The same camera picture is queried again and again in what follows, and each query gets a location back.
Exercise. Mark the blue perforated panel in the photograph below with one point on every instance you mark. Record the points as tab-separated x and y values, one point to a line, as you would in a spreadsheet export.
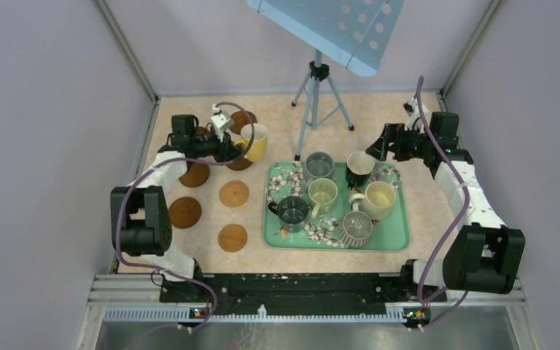
352	33

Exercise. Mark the grey striped mug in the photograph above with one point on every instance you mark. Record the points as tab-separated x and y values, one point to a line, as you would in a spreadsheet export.
356	228

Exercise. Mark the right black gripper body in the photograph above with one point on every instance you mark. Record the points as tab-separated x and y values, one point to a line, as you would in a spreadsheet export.
410	144

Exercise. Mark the dark grey mug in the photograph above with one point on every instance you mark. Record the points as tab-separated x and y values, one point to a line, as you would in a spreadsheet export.
292	212

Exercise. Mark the cream mug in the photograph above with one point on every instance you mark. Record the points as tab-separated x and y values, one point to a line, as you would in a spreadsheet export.
377	201

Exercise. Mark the grey ribbed mug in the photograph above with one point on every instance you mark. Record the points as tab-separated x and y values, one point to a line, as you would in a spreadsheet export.
318	165

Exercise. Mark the light woven rattan coaster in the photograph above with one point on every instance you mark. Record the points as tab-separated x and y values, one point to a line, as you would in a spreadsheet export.
234	193
232	238

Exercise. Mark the black white-lined mug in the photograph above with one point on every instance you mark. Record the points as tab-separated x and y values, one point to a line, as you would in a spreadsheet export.
359	166

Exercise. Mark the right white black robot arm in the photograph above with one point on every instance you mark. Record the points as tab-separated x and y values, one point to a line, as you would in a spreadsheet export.
486	253

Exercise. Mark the yellow mug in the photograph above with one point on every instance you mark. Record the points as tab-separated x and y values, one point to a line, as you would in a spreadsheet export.
258	149

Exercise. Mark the light green mug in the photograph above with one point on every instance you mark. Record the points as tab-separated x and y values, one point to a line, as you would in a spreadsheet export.
322	195

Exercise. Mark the blue tripod stand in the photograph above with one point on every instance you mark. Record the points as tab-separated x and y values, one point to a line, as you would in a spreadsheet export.
318	72

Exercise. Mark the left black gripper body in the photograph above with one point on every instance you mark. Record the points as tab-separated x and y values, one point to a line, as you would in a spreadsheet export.
210	145

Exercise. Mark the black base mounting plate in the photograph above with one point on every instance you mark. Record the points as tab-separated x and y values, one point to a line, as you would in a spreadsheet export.
295	294

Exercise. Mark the green floral serving tray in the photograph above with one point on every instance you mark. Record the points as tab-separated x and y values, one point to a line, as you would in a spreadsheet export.
285	178

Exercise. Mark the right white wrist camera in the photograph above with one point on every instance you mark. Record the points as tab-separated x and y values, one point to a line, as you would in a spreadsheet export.
414	122

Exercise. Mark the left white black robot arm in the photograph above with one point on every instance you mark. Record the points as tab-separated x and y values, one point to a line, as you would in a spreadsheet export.
141	226

